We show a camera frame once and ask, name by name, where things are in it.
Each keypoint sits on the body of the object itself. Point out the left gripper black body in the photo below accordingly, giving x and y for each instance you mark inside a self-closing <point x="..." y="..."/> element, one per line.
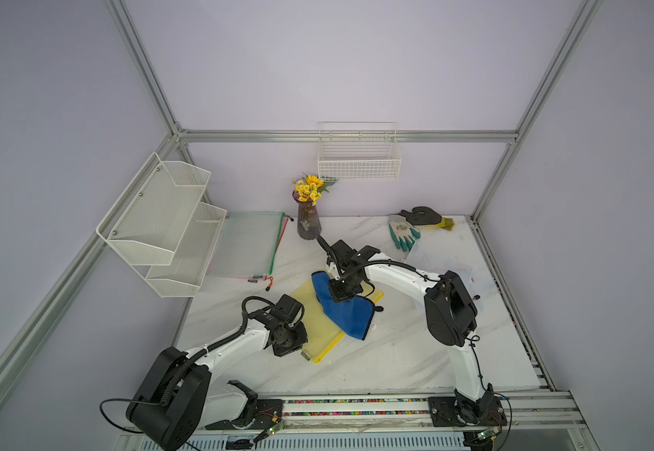
<point x="292" y="340"/>

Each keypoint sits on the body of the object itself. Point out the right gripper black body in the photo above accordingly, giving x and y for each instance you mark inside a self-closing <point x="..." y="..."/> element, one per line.
<point x="347" y="287"/>

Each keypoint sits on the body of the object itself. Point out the yellow mesh document bag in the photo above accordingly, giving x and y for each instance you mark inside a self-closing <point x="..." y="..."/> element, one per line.
<point x="323" y="334"/>

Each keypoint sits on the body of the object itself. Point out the blue microfiber cleaning cloth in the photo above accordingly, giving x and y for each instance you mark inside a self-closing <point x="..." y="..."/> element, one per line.
<point x="353" y="317"/>

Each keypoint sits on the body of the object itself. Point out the red zipper mesh document bag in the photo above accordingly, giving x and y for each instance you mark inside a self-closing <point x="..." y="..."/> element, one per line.
<point x="430" y="256"/>

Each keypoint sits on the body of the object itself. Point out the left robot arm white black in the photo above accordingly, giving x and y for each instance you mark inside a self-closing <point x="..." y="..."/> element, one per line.
<point x="179" y="395"/>

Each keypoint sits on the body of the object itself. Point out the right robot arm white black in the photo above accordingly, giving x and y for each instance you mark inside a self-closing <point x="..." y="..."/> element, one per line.
<point x="448" y="307"/>

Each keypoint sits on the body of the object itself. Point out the green zipper mesh document bag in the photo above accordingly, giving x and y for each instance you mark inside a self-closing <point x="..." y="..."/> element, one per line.
<point x="247" y="246"/>

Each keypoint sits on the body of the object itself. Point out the dark purple glass vase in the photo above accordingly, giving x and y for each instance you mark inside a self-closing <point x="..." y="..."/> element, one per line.
<point x="308" y="222"/>

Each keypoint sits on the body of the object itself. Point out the green white work glove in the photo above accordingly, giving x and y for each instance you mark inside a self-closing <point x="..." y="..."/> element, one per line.
<point x="404" y="234"/>

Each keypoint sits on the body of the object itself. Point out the black yellow work glove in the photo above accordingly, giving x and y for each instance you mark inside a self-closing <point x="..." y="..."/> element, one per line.
<point x="426" y="217"/>

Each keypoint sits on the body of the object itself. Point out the yellow artificial flowers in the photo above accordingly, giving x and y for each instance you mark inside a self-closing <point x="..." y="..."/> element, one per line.
<point x="310" y="188"/>

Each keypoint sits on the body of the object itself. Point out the white two-tier mesh shelf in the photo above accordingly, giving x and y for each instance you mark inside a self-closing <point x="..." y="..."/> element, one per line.
<point x="164" y="228"/>

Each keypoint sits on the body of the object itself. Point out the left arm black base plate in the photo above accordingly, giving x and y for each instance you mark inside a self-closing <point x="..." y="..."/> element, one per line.
<point x="257" y="415"/>

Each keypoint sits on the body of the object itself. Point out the white wire wall basket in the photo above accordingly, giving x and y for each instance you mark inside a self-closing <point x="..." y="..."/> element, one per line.
<point x="359" y="151"/>

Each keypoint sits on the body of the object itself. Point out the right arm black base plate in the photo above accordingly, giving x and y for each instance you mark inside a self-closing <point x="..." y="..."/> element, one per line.
<point x="458" y="411"/>

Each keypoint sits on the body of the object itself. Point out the aluminium frame rail base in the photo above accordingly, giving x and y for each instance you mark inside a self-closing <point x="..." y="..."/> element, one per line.
<point x="536" y="420"/>

